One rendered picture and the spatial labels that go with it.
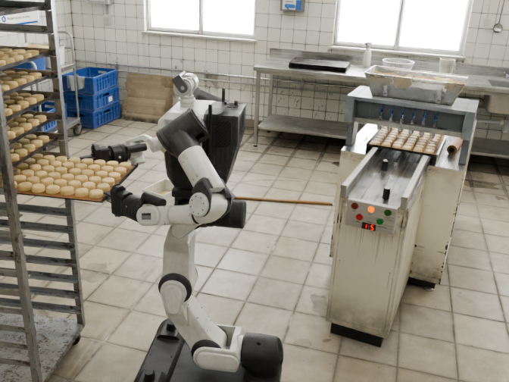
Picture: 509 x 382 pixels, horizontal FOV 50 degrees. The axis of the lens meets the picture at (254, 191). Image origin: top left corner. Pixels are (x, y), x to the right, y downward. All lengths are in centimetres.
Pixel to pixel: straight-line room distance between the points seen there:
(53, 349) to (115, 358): 32
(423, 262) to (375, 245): 83
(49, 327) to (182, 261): 96
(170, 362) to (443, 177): 183
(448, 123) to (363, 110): 49
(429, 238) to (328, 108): 331
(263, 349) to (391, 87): 168
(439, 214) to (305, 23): 353
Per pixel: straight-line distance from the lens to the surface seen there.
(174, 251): 224
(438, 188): 333
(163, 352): 266
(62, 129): 251
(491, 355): 327
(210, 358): 245
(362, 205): 266
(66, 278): 284
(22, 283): 235
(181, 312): 235
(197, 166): 175
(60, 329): 295
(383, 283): 285
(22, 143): 245
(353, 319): 301
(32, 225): 277
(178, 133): 181
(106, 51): 732
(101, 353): 300
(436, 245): 348
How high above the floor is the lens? 188
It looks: 23 degrees down
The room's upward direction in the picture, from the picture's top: 3 degrees clockwise
